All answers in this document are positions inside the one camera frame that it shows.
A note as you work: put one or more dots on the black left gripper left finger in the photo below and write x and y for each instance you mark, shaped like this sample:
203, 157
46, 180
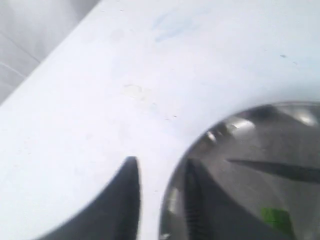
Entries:
113, 215

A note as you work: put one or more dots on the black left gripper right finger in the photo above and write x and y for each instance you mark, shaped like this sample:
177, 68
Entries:
211, 214

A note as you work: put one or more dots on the dark green round vegetable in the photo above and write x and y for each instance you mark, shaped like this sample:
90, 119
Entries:
278, 219

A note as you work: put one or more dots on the round stainless steel plate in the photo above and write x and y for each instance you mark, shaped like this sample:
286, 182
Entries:
264, 157

